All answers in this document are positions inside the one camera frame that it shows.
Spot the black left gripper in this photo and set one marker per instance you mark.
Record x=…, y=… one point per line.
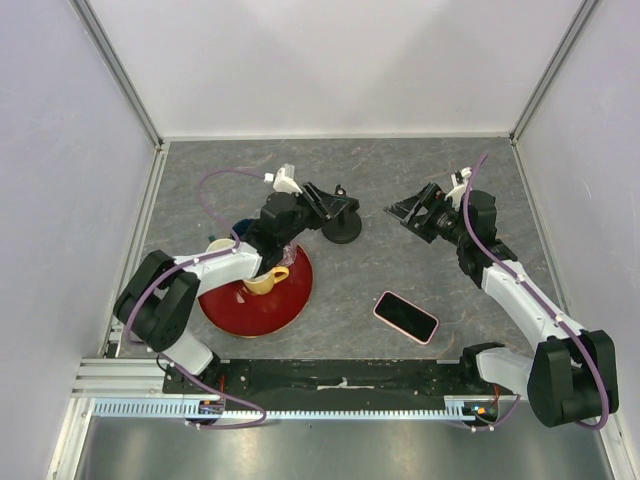
x=324, y=205

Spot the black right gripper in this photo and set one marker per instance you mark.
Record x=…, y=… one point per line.
x=420, y=225

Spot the black phone stand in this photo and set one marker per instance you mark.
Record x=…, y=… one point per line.
x=347, y=225

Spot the phone with pink case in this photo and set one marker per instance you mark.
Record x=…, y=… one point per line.
x=405, y=317

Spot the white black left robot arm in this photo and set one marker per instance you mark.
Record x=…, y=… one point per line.
x=156, y=303

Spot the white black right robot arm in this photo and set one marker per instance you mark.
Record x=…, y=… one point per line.
x=572, y=377

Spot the clear drinking glass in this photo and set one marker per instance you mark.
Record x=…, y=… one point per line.
x=289, y=255

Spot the dark blue mug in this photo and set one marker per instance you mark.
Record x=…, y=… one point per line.
x=243, y=229

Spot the yellow mug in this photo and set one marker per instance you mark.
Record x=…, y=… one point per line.
x=264, y=284

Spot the cream and green mug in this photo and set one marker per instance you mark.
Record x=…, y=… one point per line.
x=222, y=244

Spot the red round tray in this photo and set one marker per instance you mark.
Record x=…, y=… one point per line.
x=236, y=310

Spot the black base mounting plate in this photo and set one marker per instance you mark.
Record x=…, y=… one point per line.
x=432, y=377

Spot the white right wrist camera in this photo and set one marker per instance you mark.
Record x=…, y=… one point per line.
x=460, y=181

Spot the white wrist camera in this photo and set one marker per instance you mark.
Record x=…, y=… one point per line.
x=460, y=181
x=283, y=180

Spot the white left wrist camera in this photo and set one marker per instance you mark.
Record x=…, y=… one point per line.
x=283, y=180

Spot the aluminium frame post right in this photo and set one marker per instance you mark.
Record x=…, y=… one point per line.
x=553, y=68

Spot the aluminium frame post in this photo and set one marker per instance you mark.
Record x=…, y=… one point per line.
x=99, y=37
x=553, y=68

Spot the light blue cable duct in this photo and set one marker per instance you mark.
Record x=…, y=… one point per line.
x=195, y=409

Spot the aluminium frame rail front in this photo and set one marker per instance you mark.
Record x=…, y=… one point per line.
x=130, y=375

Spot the aluminium frame post left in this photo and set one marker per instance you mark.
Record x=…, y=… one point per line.
x=99, y=37

